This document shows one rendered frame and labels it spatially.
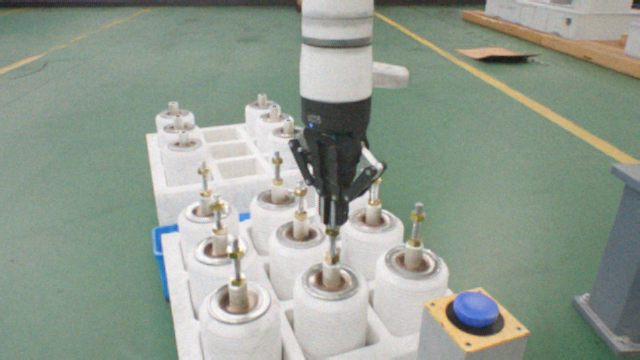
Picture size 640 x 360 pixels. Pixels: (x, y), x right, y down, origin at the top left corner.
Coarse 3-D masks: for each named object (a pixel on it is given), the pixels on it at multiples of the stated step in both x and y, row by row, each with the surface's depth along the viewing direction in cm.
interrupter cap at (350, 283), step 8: (320, 264) 63; (344, 264) 63; (304, 272) 61; (312, 272) 61; (320, 272) 61; (344, 272) 61; (352, 272) 61; (304, 280) 60; (312, 280) 60; (320, 280) 60; (344, 280) 60; (352, 280) 60; (360, 280) 60; (304, 288) 58; (312, 288) 58; (320, 288) 58; (328, 288) 59; (336, 288) 59; (344, 288) 58; (352, 288) 58; (360, 288) 59; (320, 296) 57; (328, 296) 57; (336, 296) 57; (344, 296) 57
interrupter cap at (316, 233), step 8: (288, 224) 72; (312, 224) 72; (280, 232) 70; (288, 232) 70; (312, 232) 71; (320, 232) 70; (280, 240) 68; (288, 240) 68; (296, 240) 69; (304, 240) 69; (312, 240) 68; (320, 240) 68; (296, 248) 67; (304, 248) 67
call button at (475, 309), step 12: (456, 300) 45; (468, 300) 45; (480, 300) 45; (492, 300) 45; (456, 312) 44; (468, 312) 43; (480, 312) 43; (492, 312) 43; (468, 324) 44; (480, 324) 43
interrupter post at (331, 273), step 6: (324, 264) 58; (330, 264) 58; (336, 264) 58; (324, 270) 59; (330, 270) 58; (336, 270) 58; (324, 276) 59; (330, 276) 58; (336, 276) 59; (324, 282) 59; (330, 282) 59; (336, 282) 59
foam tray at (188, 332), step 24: (312, 216) 90; (168, 240) 82; (168, 264) 75; (264, 264) 76; (192, 312) 65; (288, 312) 66; (192, 336) 61; (288, 336) 61; (384, 336) 61; (408, 336) 61
